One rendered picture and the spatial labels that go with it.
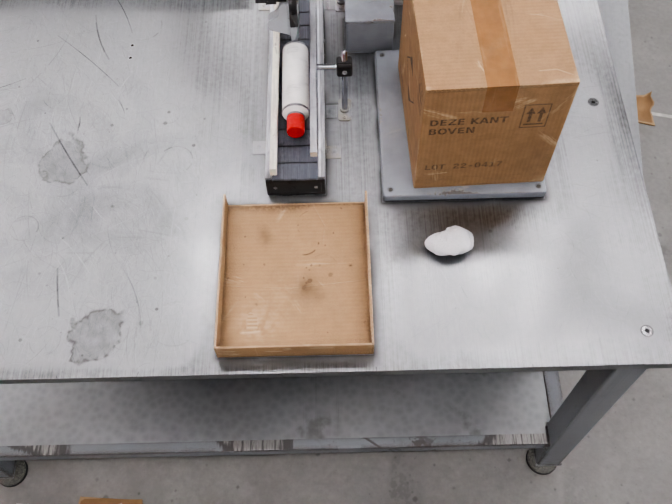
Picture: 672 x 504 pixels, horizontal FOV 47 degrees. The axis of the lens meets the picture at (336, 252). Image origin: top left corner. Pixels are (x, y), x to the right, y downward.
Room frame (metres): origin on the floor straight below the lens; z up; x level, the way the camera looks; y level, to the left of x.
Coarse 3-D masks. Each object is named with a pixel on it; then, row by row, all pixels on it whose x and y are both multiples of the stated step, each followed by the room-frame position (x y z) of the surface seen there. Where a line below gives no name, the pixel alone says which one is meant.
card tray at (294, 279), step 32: (224, 224) 0.73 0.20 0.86; (256, 224) 0.75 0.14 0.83; (288, 224) 0.74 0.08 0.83; (320, 224) 0.74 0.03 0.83; (352, 224) 0.74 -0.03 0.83; (224, 256) 0.68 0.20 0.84; (256, 256) 0.68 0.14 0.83; (288, 256) 0.68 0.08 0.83; (320, 256) 0.67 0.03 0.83; (352, 256) 0.67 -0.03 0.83; (224, 288) 0.62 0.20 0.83; (256, 288) 0.62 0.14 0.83; (288, 288) 0.61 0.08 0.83; (320, 288) 0.61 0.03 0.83; (352, 288) 0.61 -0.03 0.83; (224, 320) 0.56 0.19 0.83; (256, 320) 0.55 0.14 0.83; (288, 320) 0.55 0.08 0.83; (320, 320) 0.55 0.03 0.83; (352, 320) 0.55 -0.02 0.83; (224, 352) 0.49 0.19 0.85; (256, 352) 0.49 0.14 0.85; (288, 352) 0.49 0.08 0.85; (320, 352) 0.49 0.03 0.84; (352, 352) 0.49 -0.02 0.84
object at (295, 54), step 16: (288, 48) 1.08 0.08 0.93; (304, 48) 1.09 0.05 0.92; (288, 64) 1.04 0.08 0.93; (304, 64) 1.05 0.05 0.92; (288, 80) 1.00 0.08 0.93; (304, 80) 1.00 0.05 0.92; (288, 96) 0.96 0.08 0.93; (304, 96) 0.97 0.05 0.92; (288, 112) 0.93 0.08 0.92; (304, 112) 0.93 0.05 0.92; (288, 128) 0.90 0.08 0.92; (304, 128) 0.90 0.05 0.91
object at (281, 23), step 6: (282, 6) 1.12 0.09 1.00; (288, 6) 1.12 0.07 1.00; (282, 12) 1.12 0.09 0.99; (276, 18) 1.11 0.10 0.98; (282, 18) 1.11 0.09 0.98; (288, 18) 1.11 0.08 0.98; (270, 24) 1.11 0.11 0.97; (276, 24) 1.11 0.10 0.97; (282, 24) 1.11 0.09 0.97; (288, 24) 1.11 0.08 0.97; (276, 30) 1.11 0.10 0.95; (282, 30) 1.11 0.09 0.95; (288, 30) 1.10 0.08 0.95; (294, 30) 1.10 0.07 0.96; (294, 36) 1.10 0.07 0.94
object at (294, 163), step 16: (304, 0) 1.26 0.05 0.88; (304, 16) 1.22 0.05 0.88; (304, 32) 1.17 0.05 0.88; (288, 144) 0.89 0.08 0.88; (304, 144) 0.89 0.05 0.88; (288, 160) 0.85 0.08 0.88; (304, 160) 0.85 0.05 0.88; (272, 176) 0.82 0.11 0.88; (288, 176) 0.82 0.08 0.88; (304, 176) 0.82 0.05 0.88
